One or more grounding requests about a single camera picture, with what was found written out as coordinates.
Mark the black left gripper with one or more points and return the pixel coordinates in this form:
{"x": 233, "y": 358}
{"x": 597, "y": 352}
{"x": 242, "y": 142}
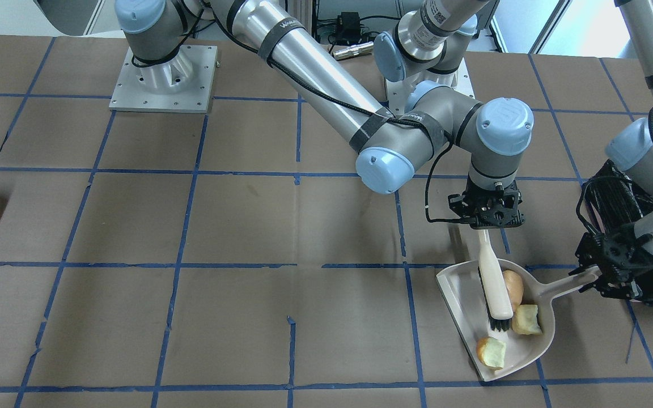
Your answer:
{"x": 613, "y": 251}

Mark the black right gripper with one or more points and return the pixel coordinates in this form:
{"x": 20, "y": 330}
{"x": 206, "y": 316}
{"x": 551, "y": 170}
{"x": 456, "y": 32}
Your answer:
{"x": 459, "y": 204}

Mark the brown potato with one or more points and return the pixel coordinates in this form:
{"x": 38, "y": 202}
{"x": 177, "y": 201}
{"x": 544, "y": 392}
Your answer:
{"x": 515, "y": 288}

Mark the beige hand brush black bristles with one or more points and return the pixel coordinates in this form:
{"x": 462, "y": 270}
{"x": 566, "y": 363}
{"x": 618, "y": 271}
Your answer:
{"x": 496, "y": 296}

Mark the orange bread piece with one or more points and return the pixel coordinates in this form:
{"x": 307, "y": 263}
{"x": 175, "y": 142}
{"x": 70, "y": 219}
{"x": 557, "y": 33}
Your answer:
{"x": 524, "y": 321}

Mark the pale apple piece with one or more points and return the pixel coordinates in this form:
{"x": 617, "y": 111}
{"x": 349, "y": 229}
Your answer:
{"x": 491, "y": 352}

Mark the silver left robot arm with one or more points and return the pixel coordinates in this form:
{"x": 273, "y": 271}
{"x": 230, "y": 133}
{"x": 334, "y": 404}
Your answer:
{"x": 644, "y": 141}

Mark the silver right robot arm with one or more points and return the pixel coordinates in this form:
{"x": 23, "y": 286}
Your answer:
{"x": 390, "y": 146}

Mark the silver metal cylinder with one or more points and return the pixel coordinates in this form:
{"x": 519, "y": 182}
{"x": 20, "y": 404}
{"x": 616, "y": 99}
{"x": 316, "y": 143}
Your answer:
{"x": 353, "y": 51}

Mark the black power adapter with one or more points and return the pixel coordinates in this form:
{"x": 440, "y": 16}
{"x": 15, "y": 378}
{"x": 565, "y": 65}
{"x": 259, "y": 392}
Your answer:
{"x": 348, "y": 25}

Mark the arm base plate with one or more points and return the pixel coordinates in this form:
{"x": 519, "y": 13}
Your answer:
{"x": 452, "y": 74}
{"x": 182, "y": 85}

